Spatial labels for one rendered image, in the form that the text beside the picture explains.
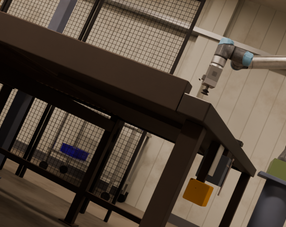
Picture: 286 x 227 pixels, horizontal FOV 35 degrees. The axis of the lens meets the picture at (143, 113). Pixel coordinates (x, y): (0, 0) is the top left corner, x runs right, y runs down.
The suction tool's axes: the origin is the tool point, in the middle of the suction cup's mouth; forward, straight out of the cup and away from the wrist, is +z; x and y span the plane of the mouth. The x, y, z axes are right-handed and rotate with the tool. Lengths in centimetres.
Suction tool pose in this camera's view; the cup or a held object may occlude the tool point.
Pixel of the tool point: (204, 93)
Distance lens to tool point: 244.6
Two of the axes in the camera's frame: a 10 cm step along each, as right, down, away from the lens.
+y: 0.8, -0.4, -10.0
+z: -4.1, 9.1, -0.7
